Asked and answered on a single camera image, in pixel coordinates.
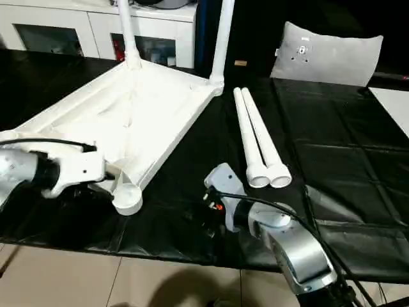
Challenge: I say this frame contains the white plastic table top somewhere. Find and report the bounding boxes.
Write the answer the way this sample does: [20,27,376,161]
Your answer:
[0,60,226,217]

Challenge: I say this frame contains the white plastic table leg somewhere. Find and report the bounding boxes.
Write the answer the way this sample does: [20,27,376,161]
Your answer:
[209,0,236,89]
[241,88,291,188]
[233,88,271,189]
[116,0,143,71]

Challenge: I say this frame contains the black thin rod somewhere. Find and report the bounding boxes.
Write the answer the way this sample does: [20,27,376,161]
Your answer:
[0,244,19,278]

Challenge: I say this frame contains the red bottle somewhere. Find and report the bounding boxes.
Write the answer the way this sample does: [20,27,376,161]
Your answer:
[113,40,125,61]

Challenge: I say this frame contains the black mat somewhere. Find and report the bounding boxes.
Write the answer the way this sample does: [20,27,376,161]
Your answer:
[0,47,409,274]

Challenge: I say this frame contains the white cabinet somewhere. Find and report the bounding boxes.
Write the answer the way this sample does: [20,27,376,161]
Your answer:
[0,6,196,70]

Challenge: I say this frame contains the grey pillow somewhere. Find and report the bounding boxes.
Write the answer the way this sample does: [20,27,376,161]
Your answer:
[270,21,384,87]

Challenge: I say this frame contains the white flat board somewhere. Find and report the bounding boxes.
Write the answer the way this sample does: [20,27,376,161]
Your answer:
[369,86,409,141]

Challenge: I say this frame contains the black bar pink mark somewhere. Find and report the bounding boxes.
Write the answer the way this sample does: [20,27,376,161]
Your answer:
[372,72,409,86]

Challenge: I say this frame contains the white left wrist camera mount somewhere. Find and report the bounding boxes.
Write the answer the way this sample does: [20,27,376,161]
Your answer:
[41,150,108,200]

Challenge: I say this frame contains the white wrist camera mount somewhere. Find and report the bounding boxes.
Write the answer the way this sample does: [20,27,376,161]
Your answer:
[204,162,249,233]
[41,150,108,200]

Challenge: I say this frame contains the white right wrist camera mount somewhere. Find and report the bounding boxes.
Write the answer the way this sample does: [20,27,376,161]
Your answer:
[204,162,249,233]

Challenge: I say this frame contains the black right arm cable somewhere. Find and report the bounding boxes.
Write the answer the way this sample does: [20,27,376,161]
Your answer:
[217,191,378,307]

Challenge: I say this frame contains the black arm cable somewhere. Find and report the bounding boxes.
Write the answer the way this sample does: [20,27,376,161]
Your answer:
[217,191,378,307]
[0,137,96,153]

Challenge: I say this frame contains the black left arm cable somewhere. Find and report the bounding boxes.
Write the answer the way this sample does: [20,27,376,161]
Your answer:
[0,137,96,153]

